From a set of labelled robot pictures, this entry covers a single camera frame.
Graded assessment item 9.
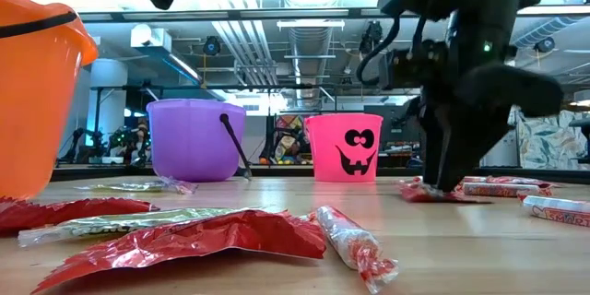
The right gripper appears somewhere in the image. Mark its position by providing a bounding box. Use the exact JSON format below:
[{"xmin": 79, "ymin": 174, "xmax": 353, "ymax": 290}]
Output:
[{"xmin": 416, "ymin": 64, "xmax": 566, "ymax": 193}]

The red Skittles candy packet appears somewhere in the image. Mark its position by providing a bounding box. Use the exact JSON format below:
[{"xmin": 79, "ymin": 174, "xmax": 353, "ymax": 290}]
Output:
[
  {"xmin": 397, "ymin": 177, "xmax": 492, "ymax": 206},
  {"xmin": 0, "ymin": 195, "xmax": 160, "ymax": 237},
  {"xmin": 30, "ymin": 208, "xmax": 328, "ymax": 295}
]

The Smarties candy roll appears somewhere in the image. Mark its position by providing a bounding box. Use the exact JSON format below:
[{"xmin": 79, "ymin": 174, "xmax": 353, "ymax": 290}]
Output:
[
  {"xmin": 314, "ymin": 205, "xmax": 400, "ymax": 295},
  {"xmin": 462, "ymin": 182, "xmax": 553, "ymax": 198},
  {"xmin": 460, "ymin": 174, "xmax": 561, "ymax": 189},
  {"xmin": 522, "ymin": 195, "xmax": 590, "ymax": 229}
]

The pink halloween bucket black face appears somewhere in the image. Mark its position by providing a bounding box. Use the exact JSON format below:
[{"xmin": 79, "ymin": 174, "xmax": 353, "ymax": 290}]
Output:
[{"xmin": 303, "ymin": 112, "xmax": 384, "ymax": 183}]

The purple plastic halloween bucket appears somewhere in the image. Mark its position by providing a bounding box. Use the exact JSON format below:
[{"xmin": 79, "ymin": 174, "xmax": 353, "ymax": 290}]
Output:
[{"xmin": 146, "ymin": 98, "xmax": 254, "ymax": 183}]

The orange plastic halloween bucket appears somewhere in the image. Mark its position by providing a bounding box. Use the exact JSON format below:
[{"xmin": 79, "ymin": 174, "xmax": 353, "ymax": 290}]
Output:
[{"xmin": 0, "ymin": 0, "xmax": 100, "ymax": 200}]

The white pillar with switches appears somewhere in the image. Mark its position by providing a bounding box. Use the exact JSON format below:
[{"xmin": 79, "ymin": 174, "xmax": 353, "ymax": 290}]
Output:
[{"xmin": 478, "ymin": 119, "xmax": 521, "ymax": 168}]

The black monitor back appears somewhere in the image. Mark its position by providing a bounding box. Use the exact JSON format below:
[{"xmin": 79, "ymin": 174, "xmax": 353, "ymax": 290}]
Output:
[{"xmin": 362, "ymin": 104, "xmax": 423, "ymax": 148}]

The white ceiling air unit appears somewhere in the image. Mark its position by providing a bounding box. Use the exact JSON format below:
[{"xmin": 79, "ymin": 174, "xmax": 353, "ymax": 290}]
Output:
[{"xmin": 129, "ymin": 23, "xmax": 204, "ymax": 83}]

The round black ceiling device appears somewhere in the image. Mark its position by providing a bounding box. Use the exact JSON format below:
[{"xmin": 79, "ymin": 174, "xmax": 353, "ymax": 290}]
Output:
[
  {"xmin": 534, "ymin": 35, "xmax": 557, "ymax": 54},
  {"xmin": 202, "ymin": 35, "xmax": 223, "ymax": 57}
]

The leaf patterned partition panel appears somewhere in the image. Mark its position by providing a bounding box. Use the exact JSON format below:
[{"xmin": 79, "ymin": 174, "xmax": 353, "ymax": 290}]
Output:
[{"xmin": 515, "ymin": 109, "xmax": 590, "ymax": 171}]

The black background chair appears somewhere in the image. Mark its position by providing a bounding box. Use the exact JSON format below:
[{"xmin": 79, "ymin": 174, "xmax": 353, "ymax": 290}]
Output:
[{"xmin": 569, "ymin": 118, "xmax": 590, "ymax": 165}]

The hanging black ceiling device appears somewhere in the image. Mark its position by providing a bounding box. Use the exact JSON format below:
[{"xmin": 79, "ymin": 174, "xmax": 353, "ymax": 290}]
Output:
[{"xmin": 358, "ymin": 19, "xmax": 384, "ymax": 56}]

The white room pillar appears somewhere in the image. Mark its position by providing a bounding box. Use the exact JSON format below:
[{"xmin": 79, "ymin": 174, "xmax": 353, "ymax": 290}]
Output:
[{"xmin": 86, "ymin": 58, "xmax": 129, "ymax": 160}]

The white ceiling light fixture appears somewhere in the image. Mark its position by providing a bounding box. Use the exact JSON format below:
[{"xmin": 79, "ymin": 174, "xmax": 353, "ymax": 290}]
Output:
[{"xmin": 276, "ymin": 18, "xmax": 346, "ymax": 32}]

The colourful patchwork hanging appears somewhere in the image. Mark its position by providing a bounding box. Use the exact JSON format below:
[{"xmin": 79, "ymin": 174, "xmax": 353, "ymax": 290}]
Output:
[{"xmin": 274, "ymin": 113, "xmax": 309, "ymax": 166}]

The person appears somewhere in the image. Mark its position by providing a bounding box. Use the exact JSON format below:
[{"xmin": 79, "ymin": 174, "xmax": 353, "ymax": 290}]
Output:
[{"xmin": 131, "ymin": 118, "xmax": 153, "ymax": 166}]

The spiral silver air duct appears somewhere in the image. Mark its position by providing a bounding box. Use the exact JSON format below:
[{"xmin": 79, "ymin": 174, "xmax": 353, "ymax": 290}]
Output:
[{"xmin": 513, "ymin": 15, "xmax": 580, "ymax": 50}]

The grey ceiling air duct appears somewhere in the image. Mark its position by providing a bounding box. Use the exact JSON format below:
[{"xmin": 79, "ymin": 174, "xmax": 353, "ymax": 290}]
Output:
[{"xmin": 286, "ymin": 26, "xmax": 334, "ymax": 102}]

